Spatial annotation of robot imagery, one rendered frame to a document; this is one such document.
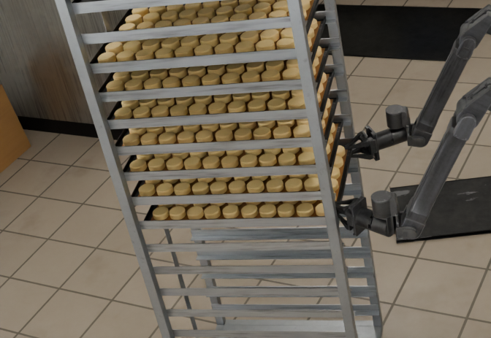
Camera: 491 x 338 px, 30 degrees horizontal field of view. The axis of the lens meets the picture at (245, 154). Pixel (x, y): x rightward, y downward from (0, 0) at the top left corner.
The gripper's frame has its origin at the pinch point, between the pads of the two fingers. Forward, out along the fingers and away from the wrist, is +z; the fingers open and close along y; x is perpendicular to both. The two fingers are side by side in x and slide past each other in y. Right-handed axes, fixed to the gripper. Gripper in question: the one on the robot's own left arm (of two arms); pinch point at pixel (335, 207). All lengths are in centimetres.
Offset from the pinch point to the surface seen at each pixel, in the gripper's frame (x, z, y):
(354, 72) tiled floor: -211, 164, -95
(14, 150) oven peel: -50, 288, -90
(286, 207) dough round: 7.7, 12.2, 0.9
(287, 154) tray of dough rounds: 5.2, 10.3, 18.8
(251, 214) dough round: 14.9, 20.0, 0.5
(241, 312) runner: 22, 27, -36
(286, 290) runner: 14.2, 12.7, -26.7
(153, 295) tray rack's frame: 38, 48, -26
